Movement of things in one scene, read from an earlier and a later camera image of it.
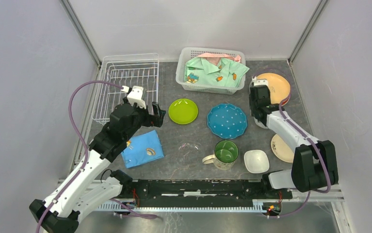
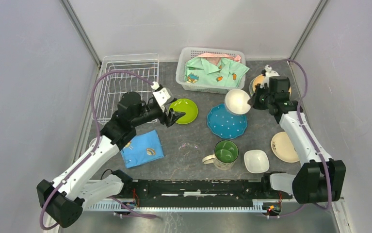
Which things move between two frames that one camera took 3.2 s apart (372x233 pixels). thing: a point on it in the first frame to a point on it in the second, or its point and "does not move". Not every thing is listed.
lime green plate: [183, 111] does not move
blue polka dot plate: [227, 121] does not move
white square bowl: [256, 161] does not move
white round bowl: [260, 124] to [236, 101]
